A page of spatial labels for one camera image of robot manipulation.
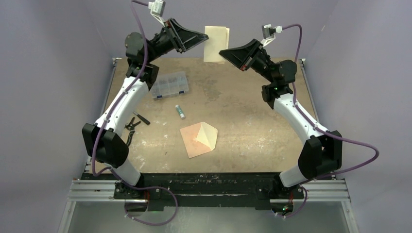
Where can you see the black pliers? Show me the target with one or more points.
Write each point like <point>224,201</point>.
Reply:
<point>131,128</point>

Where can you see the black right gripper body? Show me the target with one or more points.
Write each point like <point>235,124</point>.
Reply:
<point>261,63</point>

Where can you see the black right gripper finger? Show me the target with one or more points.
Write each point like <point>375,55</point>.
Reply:
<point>245,50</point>
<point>238,58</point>

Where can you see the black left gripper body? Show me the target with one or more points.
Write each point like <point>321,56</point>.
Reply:
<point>163,44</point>

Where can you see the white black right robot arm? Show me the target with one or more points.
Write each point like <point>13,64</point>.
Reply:
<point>321,152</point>

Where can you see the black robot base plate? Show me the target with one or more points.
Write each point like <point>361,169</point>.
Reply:
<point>258,190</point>

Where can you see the clear plastic organizer box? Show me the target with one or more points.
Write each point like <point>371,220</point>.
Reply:
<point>170,85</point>

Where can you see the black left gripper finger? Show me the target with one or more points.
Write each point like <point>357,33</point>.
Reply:
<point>186,43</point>
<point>179,31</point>

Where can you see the green white glue stick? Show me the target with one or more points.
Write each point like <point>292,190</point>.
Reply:
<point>180,112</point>

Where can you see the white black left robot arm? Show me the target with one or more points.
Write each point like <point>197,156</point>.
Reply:
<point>103,138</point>

